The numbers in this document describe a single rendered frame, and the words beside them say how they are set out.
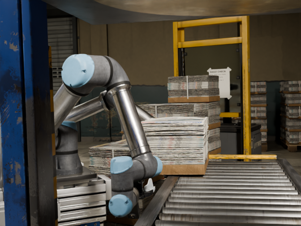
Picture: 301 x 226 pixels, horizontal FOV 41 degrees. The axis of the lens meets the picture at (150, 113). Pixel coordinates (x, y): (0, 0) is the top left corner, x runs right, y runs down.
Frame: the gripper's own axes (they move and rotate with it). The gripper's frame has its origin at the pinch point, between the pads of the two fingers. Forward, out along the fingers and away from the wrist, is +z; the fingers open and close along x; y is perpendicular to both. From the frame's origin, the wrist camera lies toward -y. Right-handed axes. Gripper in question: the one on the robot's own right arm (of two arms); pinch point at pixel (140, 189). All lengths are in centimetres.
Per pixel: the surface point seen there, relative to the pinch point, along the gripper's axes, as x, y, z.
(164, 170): -8.9, 6.1, 9.3
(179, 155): -15.6, 12.3, 9.9
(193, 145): -21.7, 16.2, 9.9
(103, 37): 240, 181, 766
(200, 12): -32, 51, -99
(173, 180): -13.6, 3.4, 1.7
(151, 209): -11.8, 3.0, -40.0
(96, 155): 43, 3, 77
